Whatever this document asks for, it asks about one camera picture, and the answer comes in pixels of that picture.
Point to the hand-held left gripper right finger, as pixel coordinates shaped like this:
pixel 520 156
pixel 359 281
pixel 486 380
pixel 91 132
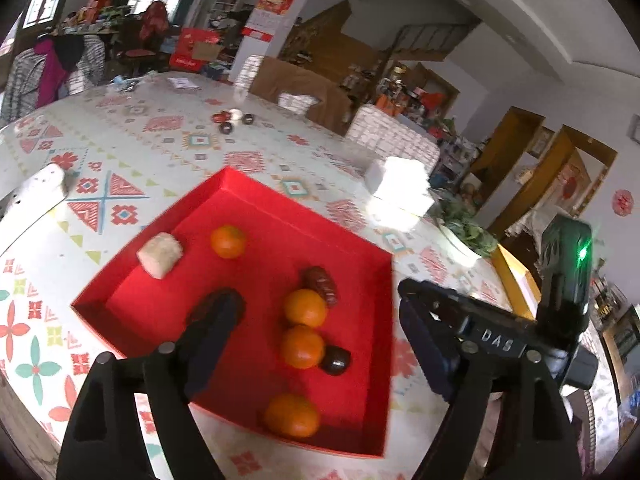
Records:
pixel 425 345

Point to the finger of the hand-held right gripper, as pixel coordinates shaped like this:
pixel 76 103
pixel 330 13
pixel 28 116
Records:
pixel 435 302

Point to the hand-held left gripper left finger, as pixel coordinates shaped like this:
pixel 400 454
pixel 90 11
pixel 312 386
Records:
pixel 212 330

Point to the red cardboard box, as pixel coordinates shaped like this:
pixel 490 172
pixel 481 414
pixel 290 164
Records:
pixel 360 280

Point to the orange tangerine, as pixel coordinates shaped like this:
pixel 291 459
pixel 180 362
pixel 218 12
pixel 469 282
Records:
pixel 305 307
pixel 228 241
pixel 292 415
pixel 301 346

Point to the dark brown chestnut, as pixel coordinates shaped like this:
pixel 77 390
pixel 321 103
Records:
pixel 335 360

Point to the peeled banana piece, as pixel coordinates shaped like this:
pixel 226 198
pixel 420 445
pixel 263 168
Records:
pixel 160 255

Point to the wrinkled red date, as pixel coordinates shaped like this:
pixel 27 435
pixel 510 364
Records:
pixel 320 284

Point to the gold cardboard box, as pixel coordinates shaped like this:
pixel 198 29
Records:
pixel 517 280

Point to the pale green plate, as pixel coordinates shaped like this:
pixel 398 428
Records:
pixel 457 242

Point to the leafy green vegetables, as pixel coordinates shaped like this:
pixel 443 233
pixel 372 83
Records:
pixel 465 227

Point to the white tissue box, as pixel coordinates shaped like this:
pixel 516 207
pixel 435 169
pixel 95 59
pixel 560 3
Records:
pixel 400 187

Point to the chair with white quilted cover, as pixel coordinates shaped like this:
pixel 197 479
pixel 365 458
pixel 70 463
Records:
pixel 390 130

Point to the patterned tablecloth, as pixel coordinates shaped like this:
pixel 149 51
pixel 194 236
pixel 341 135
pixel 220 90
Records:
pixel 125 140

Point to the small red round fruit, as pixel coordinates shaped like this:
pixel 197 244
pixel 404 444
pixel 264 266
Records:
pixel 218 117

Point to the small white round object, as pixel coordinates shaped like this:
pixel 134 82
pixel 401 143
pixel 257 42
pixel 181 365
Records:
pixel 235 114

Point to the white plastic object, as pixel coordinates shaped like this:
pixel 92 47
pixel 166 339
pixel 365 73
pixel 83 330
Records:
pixel 30 200

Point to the white paper sheet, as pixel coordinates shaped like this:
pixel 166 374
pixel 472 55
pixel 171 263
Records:
pixel 183 82

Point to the chair with brown cover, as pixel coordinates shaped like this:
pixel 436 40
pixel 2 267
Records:
pixel 300 90

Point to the red gift box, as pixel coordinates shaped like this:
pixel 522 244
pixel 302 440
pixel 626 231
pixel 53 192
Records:
pixel 192 50

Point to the chair with hung clothes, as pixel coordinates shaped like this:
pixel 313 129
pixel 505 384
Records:
pixel 55 67

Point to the red round wall decoration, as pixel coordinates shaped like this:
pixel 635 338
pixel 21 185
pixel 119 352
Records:
pixel 623 202

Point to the red wall calendar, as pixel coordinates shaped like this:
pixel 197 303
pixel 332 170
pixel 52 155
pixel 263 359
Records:
pixel 272 10

